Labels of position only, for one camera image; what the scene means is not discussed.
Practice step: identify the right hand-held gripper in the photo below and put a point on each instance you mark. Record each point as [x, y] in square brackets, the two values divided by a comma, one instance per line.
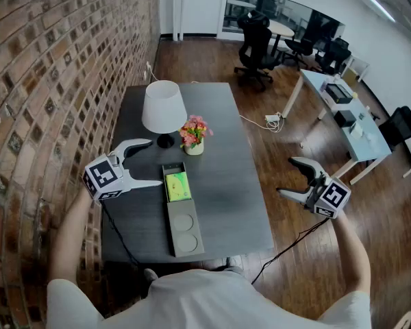
[332, 197]

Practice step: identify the person's left forearm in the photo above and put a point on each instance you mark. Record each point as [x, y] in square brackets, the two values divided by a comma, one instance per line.
[66, 238]

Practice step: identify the grey box with round recesses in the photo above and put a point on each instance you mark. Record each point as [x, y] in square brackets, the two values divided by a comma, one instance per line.
[186, 231]

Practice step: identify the black and white printer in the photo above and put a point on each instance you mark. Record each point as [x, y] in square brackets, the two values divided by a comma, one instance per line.
[337, 93]

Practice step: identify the low black office chair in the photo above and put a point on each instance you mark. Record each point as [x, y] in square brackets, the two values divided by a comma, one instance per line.
[299, 48]

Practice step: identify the dark window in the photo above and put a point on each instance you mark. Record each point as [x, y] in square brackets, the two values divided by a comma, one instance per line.
[287, 12]

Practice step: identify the ceiling light strip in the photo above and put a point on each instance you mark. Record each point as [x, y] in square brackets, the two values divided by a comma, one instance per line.
[380, 8]

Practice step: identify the small white box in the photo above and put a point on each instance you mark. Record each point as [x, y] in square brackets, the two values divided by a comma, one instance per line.
[357, 130]

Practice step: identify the wide black office chair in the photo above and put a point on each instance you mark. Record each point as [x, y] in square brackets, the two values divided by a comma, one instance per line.
[334, 55]

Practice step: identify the pink flowers in cream pot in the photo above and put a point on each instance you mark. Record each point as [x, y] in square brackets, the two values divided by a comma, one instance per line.
[194, 135]

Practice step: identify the white shade table lamp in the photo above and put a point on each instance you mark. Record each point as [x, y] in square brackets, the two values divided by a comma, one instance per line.
[163, 110]

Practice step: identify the light blue table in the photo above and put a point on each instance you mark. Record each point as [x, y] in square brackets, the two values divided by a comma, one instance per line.
[366, 144]

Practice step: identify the person's right forearm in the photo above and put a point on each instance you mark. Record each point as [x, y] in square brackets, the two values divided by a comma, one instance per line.
[354, 252]

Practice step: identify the small black box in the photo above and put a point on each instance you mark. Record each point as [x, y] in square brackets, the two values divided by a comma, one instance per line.
[344, 118]

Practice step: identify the person's white shirt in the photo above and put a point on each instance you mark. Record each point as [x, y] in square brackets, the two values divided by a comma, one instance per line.
[205, 303]

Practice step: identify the small white side table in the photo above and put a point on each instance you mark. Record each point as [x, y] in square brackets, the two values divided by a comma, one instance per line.
[358, 68]

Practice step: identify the black mesh chair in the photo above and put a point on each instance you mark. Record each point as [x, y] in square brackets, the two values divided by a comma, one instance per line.
[397, 125]

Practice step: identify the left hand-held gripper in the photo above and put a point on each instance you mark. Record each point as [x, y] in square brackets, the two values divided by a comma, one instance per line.
[104, 177]

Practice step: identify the tall black office chair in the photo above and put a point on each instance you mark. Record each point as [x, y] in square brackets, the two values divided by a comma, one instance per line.
[255, 46]

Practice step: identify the green packet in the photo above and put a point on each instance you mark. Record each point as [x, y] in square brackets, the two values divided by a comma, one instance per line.
[178, 187]

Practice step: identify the white power strip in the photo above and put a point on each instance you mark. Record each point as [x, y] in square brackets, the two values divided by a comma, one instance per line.
[272, 117]

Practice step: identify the round white table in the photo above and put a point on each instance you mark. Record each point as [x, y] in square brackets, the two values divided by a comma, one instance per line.
[283, 29]

